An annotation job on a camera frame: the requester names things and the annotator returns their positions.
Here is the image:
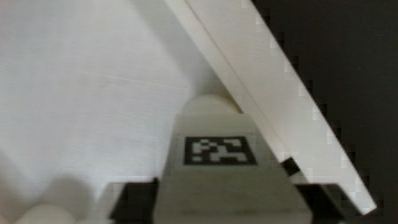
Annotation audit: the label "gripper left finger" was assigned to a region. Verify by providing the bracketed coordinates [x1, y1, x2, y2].
[109, 179, 159, 224]

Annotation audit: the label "white U-shaped obstacle fence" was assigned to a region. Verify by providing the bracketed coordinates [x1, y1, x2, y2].
[180, 0, 377, 214]

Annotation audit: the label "white table leg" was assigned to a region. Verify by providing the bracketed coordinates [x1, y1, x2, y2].
[150, 113, 315, 224]
[15, 204, 77, 224]

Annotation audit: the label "white square table top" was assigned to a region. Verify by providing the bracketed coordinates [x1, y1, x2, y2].
[0, 0, 299, 224]

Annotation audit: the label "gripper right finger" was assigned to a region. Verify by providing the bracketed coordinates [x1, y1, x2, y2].
[296, 184, 360, 224]

